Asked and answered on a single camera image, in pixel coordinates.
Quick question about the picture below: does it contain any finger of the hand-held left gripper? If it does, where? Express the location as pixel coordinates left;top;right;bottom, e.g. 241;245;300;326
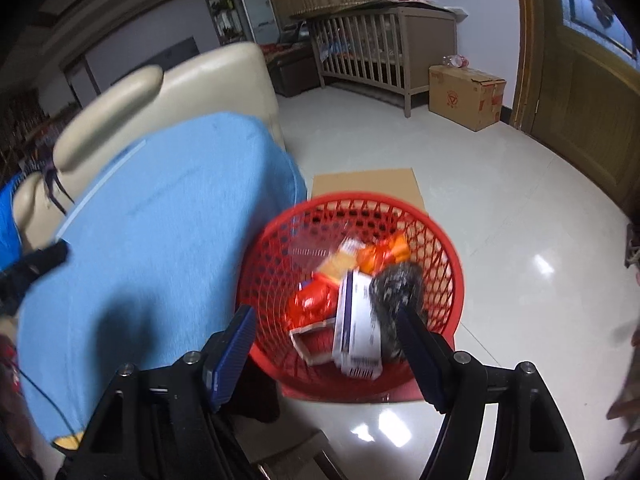
22;240;69;281

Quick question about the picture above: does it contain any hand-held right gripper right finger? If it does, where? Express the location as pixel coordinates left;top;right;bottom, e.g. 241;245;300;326
395;307;586;480

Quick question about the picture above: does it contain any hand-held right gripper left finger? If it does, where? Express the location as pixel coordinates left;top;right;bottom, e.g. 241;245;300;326
70;304;257;480

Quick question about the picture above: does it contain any red mesh plastic basket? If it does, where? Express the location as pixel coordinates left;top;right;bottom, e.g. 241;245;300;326
235;191;465;403

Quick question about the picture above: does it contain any white and purple carton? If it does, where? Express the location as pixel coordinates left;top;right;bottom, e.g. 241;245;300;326
331;269;385;380

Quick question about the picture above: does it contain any metallic foil bag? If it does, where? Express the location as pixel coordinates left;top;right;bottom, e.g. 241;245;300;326
369;261;428;361

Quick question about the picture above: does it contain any torn pink cardboard piece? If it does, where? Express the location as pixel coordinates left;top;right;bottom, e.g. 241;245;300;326
290;316;341;367

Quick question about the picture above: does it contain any red plastic bag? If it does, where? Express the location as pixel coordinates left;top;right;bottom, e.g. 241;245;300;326
289;275;343;331

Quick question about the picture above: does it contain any orange snack wrapper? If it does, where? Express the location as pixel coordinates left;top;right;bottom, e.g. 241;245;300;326
357;232;411;276

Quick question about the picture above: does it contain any clear plastic container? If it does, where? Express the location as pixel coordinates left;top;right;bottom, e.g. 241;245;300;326
292;230;351;271

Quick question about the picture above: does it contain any blue jacket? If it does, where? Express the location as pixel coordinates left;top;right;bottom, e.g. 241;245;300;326
0;170;28;271

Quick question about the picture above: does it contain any long white plastic tube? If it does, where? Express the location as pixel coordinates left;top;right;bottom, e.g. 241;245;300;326
54;139;148;238

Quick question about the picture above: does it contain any blue table cloth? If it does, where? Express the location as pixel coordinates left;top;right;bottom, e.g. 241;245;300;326
15;111;308;446

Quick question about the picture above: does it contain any dark display shelf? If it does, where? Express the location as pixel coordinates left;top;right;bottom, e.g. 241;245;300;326
0;90;66;176

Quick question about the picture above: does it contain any flat brown cardboard sheet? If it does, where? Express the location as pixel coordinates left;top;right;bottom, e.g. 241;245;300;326
280;167;431;406

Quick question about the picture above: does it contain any black television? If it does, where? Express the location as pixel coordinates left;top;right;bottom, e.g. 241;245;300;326
110;36;201;86

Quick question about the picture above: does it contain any cream leather sofa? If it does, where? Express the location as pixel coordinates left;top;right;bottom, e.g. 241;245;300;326
10;41;287;241

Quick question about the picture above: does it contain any brown cardboard box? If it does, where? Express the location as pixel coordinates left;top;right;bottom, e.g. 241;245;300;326
428;64;507;132

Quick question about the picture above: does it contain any dark low cabinet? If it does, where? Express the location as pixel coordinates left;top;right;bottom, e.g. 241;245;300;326
260;42;321;98

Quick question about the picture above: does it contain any wooden door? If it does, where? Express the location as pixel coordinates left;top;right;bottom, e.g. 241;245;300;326
512;0;640;216

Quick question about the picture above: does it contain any wooden baby crib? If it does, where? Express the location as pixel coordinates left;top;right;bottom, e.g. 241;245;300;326
305;2;458;118

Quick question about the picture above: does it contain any white refrigerator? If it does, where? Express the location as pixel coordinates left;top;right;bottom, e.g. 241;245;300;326
239;0;280;46

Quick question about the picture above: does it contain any black cable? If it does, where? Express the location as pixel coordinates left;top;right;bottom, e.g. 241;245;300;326
10;350;81;441

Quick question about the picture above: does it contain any wall shelf with bottles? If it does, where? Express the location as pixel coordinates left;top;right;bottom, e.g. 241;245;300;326
205;0;248;46

